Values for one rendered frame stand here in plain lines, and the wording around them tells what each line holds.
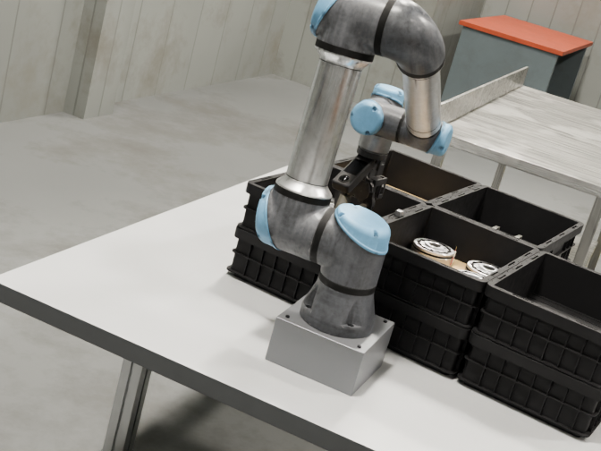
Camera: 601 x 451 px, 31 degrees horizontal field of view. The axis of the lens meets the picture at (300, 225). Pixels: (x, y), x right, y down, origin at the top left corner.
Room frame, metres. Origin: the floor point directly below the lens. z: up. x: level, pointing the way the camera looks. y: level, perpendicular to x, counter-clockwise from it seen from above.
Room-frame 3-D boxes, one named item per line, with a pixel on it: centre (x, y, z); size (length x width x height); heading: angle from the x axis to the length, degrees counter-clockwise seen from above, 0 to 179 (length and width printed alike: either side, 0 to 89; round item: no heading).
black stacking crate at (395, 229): (2.37, -0.34, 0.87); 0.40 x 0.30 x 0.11; 155
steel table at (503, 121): (4.69, -0.96, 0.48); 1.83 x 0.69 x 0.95; 163
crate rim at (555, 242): (2.74, -0.51, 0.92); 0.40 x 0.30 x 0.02; 155
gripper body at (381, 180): (2.51, -0.12, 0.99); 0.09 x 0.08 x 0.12; 152
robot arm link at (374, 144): (2.50, -0.11, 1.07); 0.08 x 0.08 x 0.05
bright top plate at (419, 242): (2.51, -0.32, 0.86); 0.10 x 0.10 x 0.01
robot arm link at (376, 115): (2.40, -0.10, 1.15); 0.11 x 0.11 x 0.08; 73
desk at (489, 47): (8.74, -1.34, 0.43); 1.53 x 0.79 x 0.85; 162
